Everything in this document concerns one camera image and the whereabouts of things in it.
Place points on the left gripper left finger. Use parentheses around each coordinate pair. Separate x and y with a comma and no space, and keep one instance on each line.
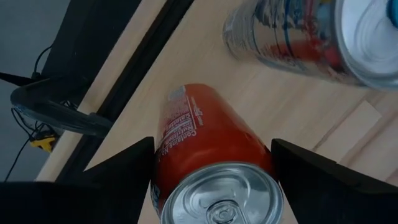
(77,199)

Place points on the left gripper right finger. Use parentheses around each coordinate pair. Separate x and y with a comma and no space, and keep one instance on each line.
(342,196)

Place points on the red Fanta can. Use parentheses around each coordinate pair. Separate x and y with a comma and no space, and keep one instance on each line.
(211,140)

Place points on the blue silver Red Bull can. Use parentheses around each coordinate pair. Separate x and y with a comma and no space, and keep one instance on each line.
(295,37)

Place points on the light wooden shelf board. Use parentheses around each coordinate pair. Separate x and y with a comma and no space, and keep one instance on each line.
(217,56)

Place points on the yellow plug connector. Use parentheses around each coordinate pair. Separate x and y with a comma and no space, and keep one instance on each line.
(43,141)

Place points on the black flat panel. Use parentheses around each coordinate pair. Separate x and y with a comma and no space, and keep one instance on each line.
(87,37)

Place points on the black aluminium table frame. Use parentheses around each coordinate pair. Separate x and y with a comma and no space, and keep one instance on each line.
(133,71)

